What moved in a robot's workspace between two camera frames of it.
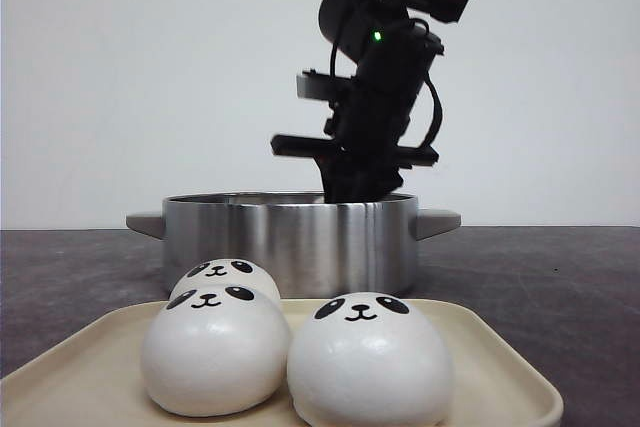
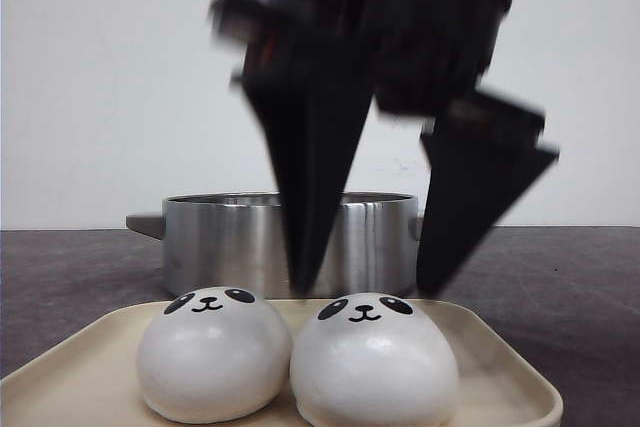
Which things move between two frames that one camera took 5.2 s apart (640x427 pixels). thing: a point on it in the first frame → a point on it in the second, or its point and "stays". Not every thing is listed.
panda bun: [215, 351] stays
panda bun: [369, 359] stays
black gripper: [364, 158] → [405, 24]
